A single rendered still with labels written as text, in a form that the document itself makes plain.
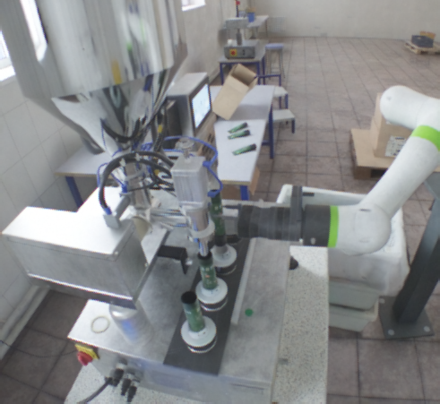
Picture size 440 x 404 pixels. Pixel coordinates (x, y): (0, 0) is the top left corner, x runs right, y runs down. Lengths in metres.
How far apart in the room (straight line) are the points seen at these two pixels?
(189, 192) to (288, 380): 0.65
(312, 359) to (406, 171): 0.59
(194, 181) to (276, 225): 0.24
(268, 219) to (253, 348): 0.28
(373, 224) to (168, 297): 0.51
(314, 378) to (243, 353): 0.33
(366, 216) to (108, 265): 0.50
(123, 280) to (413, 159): 0.73
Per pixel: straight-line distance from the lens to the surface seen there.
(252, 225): 0.69
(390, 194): 0.85
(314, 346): 1.05
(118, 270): 0.54
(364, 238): 0.70
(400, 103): 1.04
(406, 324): 2.08
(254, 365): 0.71
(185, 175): 0.52
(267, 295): 0.80
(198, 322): 0.65
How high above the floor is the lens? 1.67
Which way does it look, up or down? 34 degrees down
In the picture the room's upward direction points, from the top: 7 degrees counter-clockwise
